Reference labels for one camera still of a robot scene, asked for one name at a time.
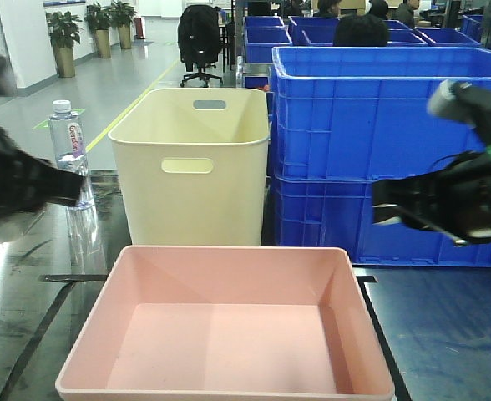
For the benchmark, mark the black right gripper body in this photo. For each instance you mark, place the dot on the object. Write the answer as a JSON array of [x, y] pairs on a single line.
[[458, 198]]

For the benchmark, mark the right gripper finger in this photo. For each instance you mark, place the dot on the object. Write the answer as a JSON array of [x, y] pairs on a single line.
[[412, 191], [389, 215]]

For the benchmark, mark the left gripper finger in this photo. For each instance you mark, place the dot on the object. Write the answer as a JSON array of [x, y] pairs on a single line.
[[57, 186]]

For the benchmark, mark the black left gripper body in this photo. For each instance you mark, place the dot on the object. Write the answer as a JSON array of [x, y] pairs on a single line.
[[3, 184]]

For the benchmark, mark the pink plastic bin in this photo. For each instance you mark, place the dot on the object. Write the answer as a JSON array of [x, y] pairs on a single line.
[[228, 323]]

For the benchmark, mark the clear water bottle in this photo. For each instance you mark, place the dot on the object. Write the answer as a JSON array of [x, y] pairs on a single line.
[[69, 150]]

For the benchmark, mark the large blue crate bottom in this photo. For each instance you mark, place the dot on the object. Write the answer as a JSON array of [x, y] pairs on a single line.
[[338, 213]]

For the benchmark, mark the large blue crate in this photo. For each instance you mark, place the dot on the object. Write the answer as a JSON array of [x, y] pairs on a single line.
[[338, 213], [361, 113]]

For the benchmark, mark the large blue crate top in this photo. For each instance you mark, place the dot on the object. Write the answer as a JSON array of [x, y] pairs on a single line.
[[361, 113]]

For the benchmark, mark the cream plastic basket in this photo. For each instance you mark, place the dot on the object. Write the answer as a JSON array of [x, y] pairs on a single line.
[[192, 166]]

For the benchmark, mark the plant in gold pot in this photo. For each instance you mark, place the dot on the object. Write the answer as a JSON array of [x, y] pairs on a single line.
[[64, 33]]

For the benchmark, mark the person with black hair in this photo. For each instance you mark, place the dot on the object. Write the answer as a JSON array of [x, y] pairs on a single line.
[[361, 31]]

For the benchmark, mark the black office chair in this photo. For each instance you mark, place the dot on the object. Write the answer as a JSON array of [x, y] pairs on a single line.
[[199, 42]]

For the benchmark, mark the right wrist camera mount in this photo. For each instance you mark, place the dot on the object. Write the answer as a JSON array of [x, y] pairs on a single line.
[[462, 102]]

